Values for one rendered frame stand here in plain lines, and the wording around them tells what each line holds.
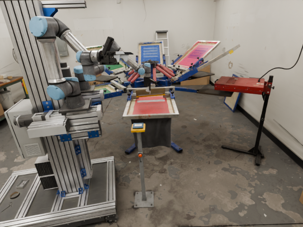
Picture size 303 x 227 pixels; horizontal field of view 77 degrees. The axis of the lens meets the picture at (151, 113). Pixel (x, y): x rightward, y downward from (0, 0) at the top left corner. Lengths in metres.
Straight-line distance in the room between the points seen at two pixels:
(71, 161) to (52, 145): 0.25
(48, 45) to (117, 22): 5.25
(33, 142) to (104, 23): 5.19
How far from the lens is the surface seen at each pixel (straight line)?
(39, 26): 1.42
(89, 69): 1.32
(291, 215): 2.63
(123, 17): 6.58
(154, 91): 2.33
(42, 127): 1.63
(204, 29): 6.72
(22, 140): 2.04
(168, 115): 1.97
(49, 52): 1.45
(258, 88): 2.65
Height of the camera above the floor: 1.80
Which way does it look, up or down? 24 degrees down
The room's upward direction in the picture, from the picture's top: 3 degrees counter-clockwise
